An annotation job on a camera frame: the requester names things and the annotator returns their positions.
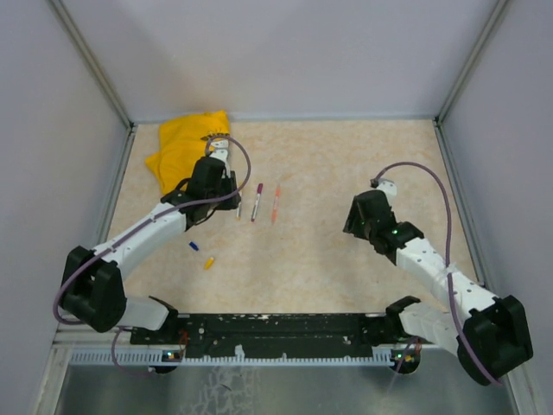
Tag blue pen cap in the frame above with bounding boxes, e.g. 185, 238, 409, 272
189, 241, 200, 252

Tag yellow folded shirt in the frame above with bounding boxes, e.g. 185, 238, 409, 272
145, 111, 230, 195

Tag aluminium frame side rail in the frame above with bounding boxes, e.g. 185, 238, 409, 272
433, 118, 497, 292

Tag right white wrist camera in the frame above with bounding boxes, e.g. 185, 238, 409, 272
371, 178, 397, 204

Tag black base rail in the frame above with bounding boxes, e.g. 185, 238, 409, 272
130, 313, 407, 360

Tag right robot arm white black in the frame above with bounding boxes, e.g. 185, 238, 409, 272
343, 189, 533, 386

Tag yellow pen cap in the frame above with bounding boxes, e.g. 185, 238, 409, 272
204, 257, 215, 270

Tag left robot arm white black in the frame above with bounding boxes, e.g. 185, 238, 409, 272
54, 156, 239, 343

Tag orange white pen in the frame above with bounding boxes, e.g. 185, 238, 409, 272
271, 183, 281, 225

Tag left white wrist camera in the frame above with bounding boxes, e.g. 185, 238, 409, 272
209, 146, 230, 167

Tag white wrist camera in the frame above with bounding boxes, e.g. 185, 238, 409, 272
209, 146, 230, 167
371, 178, 397, 204

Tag white pen red marks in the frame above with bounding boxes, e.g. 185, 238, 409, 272
251, 191, 262, 223

